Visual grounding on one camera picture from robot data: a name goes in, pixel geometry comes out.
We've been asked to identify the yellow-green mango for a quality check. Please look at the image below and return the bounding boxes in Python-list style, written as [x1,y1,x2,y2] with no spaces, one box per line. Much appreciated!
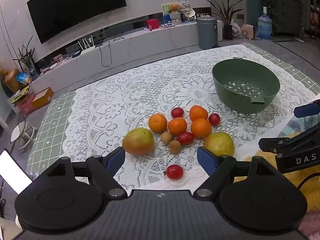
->
[203,132,235,157]

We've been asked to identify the black hanging cable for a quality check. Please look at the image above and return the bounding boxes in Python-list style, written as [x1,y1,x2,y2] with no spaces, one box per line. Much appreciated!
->
[100,36,124,67]

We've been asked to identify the orange cardboard box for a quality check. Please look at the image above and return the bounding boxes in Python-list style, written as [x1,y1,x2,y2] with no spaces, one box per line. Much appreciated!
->
[31,87,54,109]

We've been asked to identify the pink pig heater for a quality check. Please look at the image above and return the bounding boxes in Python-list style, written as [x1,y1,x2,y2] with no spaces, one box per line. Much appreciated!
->
[241,24,255,40]

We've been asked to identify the long-leaf potted plant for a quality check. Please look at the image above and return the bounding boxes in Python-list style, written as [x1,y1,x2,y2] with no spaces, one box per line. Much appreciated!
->
[204,0,247,40]

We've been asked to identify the white router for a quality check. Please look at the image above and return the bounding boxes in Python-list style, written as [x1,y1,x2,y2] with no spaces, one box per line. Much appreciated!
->
[77,35,97,55]

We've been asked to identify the dark green drawer cabinet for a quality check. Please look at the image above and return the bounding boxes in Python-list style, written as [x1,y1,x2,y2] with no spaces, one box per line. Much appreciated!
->
[272,0,303,37]

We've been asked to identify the white-screen phone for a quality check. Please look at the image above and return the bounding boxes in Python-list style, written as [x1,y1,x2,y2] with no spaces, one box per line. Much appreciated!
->
[0,149,33,195]

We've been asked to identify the green checked tablecloth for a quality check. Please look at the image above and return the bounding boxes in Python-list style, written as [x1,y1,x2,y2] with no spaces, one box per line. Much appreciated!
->
[26,41,320,175]

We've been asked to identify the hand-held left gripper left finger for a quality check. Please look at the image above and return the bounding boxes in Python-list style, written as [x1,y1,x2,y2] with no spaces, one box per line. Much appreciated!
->
[47,146,126,198]

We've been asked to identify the grey pedal trash bin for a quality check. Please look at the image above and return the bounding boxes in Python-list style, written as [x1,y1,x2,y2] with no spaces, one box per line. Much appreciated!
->
[196,16,218,50]

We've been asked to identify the blue snack bag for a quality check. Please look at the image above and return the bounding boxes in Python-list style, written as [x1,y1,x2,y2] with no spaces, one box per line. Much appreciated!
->
[16,72,32,85]

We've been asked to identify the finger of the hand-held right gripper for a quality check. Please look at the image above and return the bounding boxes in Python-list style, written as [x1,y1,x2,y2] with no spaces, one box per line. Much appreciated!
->
[258,124,320,155]
[294,99,320,118]

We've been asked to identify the red box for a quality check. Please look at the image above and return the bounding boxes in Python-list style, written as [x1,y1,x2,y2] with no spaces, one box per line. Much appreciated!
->
[146,19,160,30]

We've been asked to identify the white lace tablecloth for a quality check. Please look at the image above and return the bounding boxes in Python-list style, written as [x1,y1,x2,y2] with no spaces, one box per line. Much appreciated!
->
[62,42,320,193]

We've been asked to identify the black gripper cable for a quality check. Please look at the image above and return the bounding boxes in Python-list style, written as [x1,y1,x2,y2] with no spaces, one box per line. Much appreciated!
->
[297,172,320,193]

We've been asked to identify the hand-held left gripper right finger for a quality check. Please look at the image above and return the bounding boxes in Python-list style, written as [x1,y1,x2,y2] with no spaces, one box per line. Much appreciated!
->
[193,146,275,198]

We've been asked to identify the white woven basket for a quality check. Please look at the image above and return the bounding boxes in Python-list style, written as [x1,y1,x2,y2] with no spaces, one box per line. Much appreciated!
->
[170,12,182,25]

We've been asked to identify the red-green mango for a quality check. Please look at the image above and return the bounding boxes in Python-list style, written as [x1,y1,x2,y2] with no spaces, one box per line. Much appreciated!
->
[122,127,155,156]

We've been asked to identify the white television cabinet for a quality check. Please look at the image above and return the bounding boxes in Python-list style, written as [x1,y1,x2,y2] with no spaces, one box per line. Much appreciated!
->
[30,21,223,95]

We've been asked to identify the black wall television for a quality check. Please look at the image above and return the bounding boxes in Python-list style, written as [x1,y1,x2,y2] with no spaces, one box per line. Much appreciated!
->
[27,0,127,44]

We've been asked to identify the orange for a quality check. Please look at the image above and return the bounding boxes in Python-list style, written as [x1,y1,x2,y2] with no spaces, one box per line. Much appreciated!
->
[189,105,209,122]
[190,118,212,139]
[168,117,188,136]
[148,113,168,133]

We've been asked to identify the white plastic bag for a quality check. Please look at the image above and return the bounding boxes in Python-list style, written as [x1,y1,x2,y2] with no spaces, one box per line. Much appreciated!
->
[230,22,243,38]

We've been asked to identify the white stool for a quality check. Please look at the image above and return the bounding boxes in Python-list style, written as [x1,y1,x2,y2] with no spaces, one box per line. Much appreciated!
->
[11,121,38,153]

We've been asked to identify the spiky potted plant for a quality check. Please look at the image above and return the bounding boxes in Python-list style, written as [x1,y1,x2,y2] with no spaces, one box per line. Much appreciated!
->
[12,36,38,80]

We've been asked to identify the blue water jug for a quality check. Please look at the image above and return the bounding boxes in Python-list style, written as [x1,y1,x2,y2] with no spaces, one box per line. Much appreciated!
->
[257,7,273,40]

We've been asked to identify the green colander bowl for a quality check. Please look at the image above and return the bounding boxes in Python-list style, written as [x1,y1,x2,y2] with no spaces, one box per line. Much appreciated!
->
[212,57,281,115]

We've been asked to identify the brown bag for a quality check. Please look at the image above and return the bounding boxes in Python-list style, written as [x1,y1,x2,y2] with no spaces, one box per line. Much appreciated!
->
[4,69,20,92]

